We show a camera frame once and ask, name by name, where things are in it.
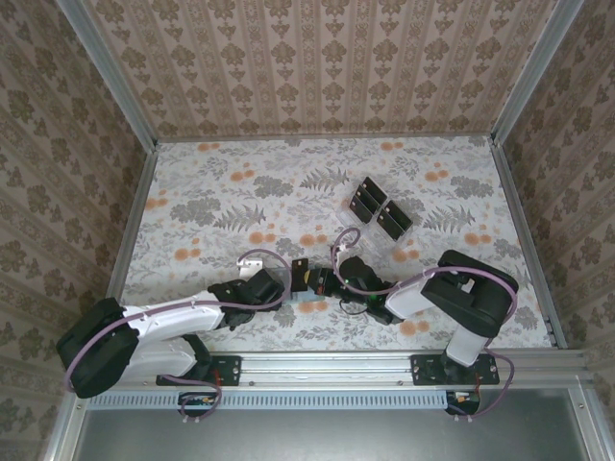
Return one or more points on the black credit card gold chip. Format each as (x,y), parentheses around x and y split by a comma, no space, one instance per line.
(368,200)
(374,190)
(362,213)
(400,214)
(390,228)
(297,268)

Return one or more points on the green card holder clear sleeves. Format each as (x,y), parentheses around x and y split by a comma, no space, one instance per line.
(307,297)

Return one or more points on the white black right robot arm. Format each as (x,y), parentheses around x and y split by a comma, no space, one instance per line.
(408,298)

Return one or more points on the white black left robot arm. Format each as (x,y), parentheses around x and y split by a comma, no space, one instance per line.
(168,322)

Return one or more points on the clear acrylic card stand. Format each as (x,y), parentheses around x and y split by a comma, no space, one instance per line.
(379,242)

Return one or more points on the floral patterned table cover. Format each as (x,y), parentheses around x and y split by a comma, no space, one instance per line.
(216,230)

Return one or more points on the small black electronics board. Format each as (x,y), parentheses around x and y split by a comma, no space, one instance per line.
(197,401)
(463,399)

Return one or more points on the grey metal sheet panel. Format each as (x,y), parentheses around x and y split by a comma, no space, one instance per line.
(312,437)

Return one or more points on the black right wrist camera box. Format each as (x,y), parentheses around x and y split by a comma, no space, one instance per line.
(358,274)

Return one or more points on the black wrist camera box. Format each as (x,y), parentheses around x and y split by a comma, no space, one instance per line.
(264,285)
(358,274)

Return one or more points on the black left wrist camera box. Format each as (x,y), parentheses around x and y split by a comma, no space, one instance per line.
(264,285)

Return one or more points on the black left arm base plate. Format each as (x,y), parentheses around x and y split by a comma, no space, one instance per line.
(228,370)

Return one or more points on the aluminium table edge rail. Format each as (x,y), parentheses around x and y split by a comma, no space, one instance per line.
(132,221)
(527,240)

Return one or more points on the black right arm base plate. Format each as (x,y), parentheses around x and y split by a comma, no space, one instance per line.
(427,370)

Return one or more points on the aluminium frame beam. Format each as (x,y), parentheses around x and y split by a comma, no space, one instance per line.
(65,432)
(588,422)

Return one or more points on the aluminium frame post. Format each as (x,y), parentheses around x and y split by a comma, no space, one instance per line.
(534,72)
(111,77)

